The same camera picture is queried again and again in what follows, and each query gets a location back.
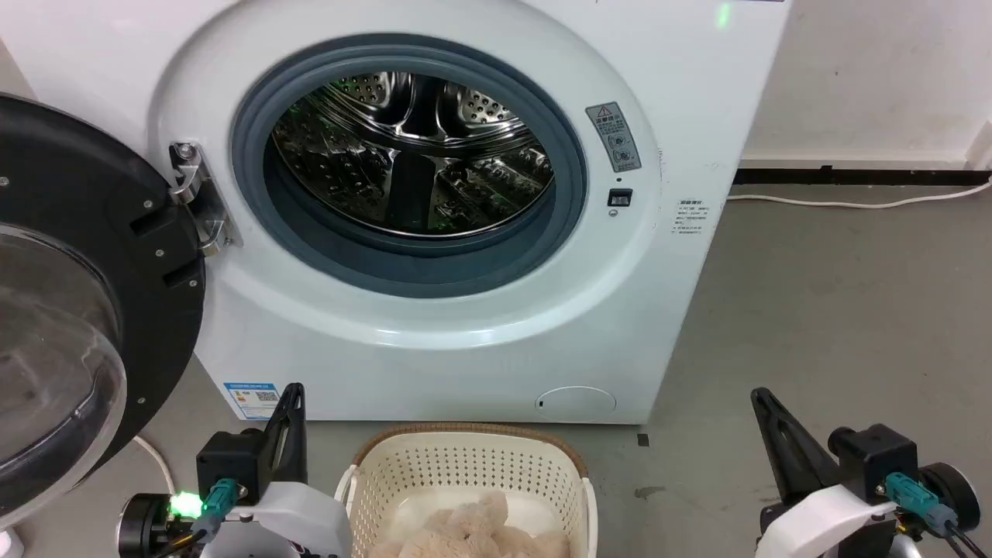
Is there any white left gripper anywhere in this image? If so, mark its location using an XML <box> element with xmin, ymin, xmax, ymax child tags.
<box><xmin>200</xmin><ymin>382</ymin><xmax>353</xmax><ymax>558</ymax></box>

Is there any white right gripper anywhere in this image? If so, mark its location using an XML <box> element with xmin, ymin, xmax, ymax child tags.
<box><xmin>749</xmin><ymin>387</ymin><xmax>901</xmax><ymax>558</ymax></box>

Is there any white front-load washing machine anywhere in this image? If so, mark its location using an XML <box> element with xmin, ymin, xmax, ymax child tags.
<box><xmin>0</xmin><ymin>0</ymin><xmax>793</xmax><ymax>425</ymax></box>

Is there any blue energy label sticker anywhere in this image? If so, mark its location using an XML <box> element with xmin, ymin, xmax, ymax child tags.
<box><xmin>223</xmin><ymin>381</ymin><xmax>281</xmax><ymax>421</ymax></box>

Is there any cream perforated laundry basket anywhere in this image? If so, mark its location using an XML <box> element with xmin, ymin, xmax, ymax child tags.
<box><xmin>335</xmin><ymin>422</ymin><xmax>599</xmax><ymax>558</ymax></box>

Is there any grey rubber door seal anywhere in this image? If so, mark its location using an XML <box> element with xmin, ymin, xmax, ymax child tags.
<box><xmin>231</xmin><ymin>33</ymin><xmax>588</xmax><ymax>298</ymax></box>

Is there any beige plush toy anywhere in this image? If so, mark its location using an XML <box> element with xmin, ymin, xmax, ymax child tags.
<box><xmin>369</xmin><ymin>491</ymin><xmax>572</xmax><ymax>558</ymax></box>

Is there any round white filter cover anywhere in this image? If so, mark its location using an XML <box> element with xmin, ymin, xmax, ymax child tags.
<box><xmin>536</xmin><ymin>386</ymin><xmax>618</xmax><ymax>423</ymax></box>

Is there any chrome door hinge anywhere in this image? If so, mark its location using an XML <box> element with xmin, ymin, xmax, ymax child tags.
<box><xmin>169</xmin><ymin>142</ymin><xmax>243</xmax><ymax>257</ymax></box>

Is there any black baseboard strip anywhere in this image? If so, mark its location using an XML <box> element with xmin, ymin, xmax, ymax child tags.
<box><xmin>733</xmin><ymin>165</ymin><xmax>992</xmax><ymax>187</ymax></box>

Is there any black round glass washer door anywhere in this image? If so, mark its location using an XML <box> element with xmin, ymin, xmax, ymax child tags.
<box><xmin>0</xmin><ymin>93</ymin><xmax>207</xmax><ymax>531</ymax></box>

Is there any stainless steel washer drum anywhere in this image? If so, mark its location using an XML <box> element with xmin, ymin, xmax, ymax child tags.
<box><xmin>271</xmin><ymin>71</ymin><xmax>556</xmax><ymax>238</ymax></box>

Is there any grey warning sticker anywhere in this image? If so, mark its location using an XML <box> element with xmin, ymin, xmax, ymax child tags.
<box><xmin>585</xmin><ymin>102</ymin><xmax>642</xmax><ymax>173</ymax></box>

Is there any teal left cable connector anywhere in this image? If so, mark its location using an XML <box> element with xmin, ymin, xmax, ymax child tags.
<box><xmin>191</xmin><ymin>477</ymin><xmax>238</xmax><ymax>539</ymax></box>

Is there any teal cable connector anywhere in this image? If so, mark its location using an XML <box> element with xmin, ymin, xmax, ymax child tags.
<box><xmin>191</xmin><ymin>477</ymin><xmax>238</xmax><ymax>539</ymax></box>
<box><xmin>884</xmin><ymin>471</ymin><xmax>960</xmax><ymax>537</ymax></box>

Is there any thin white floor cable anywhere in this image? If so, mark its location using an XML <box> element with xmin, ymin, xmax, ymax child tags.
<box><xmin>132</xmin><ymin>436</ymin><xmax>177</xmax><ymax>497</ymax></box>

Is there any teal right cable connector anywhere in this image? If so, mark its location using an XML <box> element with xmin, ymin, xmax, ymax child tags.
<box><xmin>884</xmin><ymin>471</ymin><xmax>960</xmax><ymax>537</ymax></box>

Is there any white cable along wall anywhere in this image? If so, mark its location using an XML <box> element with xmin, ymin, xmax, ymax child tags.
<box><xmin>727</xmin><ymin>177</ymin><xmax>992</xmax><ymax>210</ymax></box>

